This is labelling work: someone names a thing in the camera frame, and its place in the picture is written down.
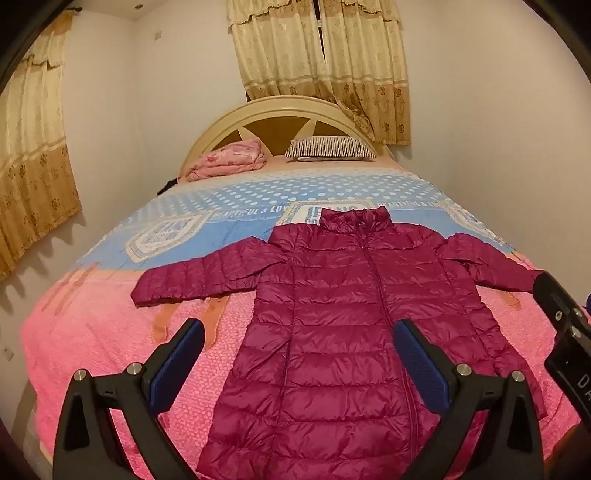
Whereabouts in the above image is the pink folded quilt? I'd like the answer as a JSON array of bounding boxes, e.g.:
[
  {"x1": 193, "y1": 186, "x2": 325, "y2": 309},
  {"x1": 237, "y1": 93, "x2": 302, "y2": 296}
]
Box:
[{"x1": 186, "y1": 138, "x2": 269, "y2": 182}]

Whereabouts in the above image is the striped pillow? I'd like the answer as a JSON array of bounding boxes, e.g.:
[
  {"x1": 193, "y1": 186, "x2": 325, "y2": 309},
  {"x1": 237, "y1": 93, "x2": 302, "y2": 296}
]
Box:
[{"x1": 285, "y1": 136, "x2": 377, "y2": 162}]

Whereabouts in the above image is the beige floral window curtain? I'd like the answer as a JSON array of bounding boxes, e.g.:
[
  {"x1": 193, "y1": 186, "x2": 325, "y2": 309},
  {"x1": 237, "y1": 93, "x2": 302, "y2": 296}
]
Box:
[
  {"x1": 225, "y1": 0, "x2": 411, "y2": 146},
  {"x1": 0, "y1": 9, "x2": 84, "y2": 280}
]

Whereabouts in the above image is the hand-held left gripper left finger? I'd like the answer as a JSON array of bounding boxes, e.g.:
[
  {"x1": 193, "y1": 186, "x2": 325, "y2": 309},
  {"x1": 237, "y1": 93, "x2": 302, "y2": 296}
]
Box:
[{"x1": 52, "y1": 318, "x2": 206, "y2": 480}]

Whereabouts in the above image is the pink and blue printed blanket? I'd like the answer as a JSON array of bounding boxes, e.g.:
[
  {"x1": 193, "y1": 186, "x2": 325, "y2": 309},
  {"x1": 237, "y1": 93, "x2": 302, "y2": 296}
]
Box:
[{"x1": 21, "y1": 154, "x2": 583, "y2": 480}]

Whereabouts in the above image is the cream wooden headboard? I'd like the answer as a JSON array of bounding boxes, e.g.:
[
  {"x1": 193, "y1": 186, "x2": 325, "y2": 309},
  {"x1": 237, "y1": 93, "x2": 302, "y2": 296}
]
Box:
[{"x1": 179, "y1": 95, "x2": 398, "y2": 178}]

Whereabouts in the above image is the magenta puffer jacket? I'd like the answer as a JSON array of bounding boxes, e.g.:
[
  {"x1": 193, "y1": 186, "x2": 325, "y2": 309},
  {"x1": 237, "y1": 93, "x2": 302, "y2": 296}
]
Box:
[{"x1": 131, "y1": 206, "x2": 546, "y2": 480}]

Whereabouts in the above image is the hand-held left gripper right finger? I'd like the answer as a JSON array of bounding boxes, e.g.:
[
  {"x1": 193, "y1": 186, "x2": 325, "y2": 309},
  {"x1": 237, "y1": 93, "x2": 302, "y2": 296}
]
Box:
[{"x1": 392, "y1": 318, "x2": 546, "y2": 480}]

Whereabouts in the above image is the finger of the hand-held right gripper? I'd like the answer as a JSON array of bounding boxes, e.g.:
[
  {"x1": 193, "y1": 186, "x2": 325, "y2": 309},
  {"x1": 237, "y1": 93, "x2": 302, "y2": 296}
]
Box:
[{"x1": 532, "y1": 271, "x2": 591, "y2": 340}]

